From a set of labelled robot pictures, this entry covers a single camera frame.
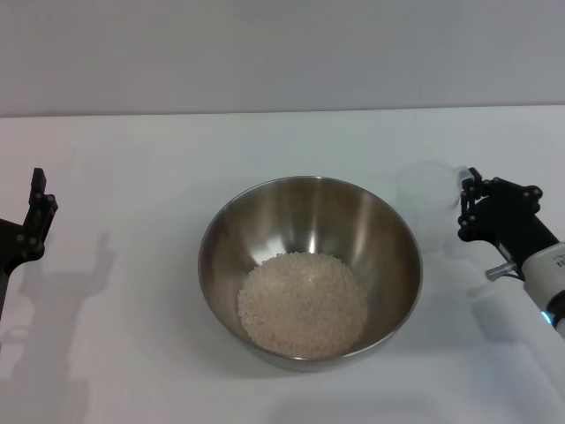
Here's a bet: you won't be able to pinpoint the stainless steel mixing bowl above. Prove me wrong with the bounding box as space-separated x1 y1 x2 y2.
197 175 424 373

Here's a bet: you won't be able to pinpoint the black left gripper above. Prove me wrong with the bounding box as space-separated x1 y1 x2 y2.
0 167 59 319

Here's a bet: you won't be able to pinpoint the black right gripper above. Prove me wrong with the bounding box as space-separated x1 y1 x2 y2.
456 166 560 264

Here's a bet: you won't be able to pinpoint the white rice grains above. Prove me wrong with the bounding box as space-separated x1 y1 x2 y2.
237 251 370 360

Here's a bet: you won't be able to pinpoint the clear plastic measuring cup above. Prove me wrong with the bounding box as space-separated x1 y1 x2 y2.
395 161 464 257

